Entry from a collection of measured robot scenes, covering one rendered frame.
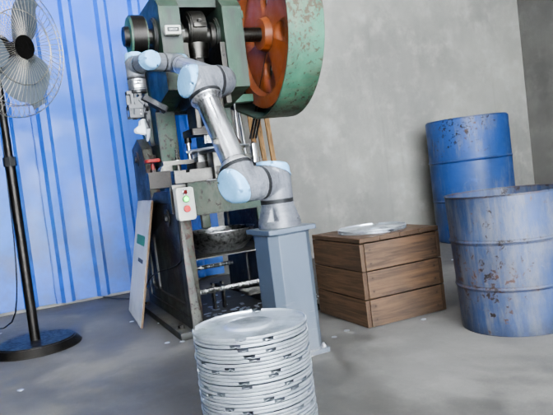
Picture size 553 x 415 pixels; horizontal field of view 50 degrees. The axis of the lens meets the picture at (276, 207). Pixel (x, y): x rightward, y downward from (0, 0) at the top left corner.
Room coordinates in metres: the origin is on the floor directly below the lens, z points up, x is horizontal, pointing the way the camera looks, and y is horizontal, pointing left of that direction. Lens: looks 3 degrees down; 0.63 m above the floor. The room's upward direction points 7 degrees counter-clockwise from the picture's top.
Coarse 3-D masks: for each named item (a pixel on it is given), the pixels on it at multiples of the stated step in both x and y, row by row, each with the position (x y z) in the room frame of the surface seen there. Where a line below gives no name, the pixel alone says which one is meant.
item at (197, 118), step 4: (224, 104) 2.80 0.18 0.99; (192, 108) 2.77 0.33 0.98; (224, 108) 2.80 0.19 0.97; (188, 112) 2.82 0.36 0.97; (192, 112) 2.77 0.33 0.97; (196, 112) 2.74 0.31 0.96; (188, 116) 2.83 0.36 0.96; (192, 116) 2.78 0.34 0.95; (196, 116) 2.74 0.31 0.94; (200, 116) 2.75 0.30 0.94; (188, 120) 2.84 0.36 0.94; (192, 120) 2.79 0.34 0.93; (196, 120) 2.74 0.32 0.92; (200, 120) 2.75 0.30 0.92; (188, 124) 2.85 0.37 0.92; (192, 124) 2.80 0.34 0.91; (196, 124) 2.74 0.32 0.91; (200, 124) 2.75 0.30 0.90
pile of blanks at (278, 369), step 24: (288, 336) 1.39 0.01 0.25; (216, 360) 1.40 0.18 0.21; (240, 360) 1.37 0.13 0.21; (264, 360) 1.36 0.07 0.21; (288, 360) 1.38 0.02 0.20; (216, 384) 1.38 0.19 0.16; (240, 384) 1.36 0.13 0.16; (264, 384) 1.37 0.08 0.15; (288, 384) 1.40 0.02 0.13; (312, 384) 1.46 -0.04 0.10; (216, 408) 1.38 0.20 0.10; (240, 408) 1.35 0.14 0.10; (264, 408) 1.35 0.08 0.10; (288, 408) 1.37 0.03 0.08; (312, 408) 1.43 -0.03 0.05
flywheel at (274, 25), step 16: (240, 0) 3.16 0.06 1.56; (256, 0) 3.05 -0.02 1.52; (272, 0) 2.88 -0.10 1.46; (256, 16) 3.07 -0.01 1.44; (272, 16) 2.90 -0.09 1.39; (272, 32) 2.92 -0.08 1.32; (256, 48) 3.12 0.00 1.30; (272, 48) 2.94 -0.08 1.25; (256, 64) 3.14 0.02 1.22; (272, 64) 2.96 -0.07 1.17; (256, 80) 3.16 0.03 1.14; (272, 80) 2.98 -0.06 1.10; (256, 96) 3.10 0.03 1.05; (272, 96) 2.91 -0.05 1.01
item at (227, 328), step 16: (208, 320) 1.58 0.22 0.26; (224, 320) 1.57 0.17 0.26; (240, 320) 1.52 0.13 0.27; (256, 320) 1.50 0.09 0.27; (272, 320) 1.49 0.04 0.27; (288, 320) 1.49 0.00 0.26; (304, 320) 1.46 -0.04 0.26; (208, 336) 1.43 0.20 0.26; (224, 336) 1.41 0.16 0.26; (240, 336) 1.39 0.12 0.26; (256, 336) 1.35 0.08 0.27
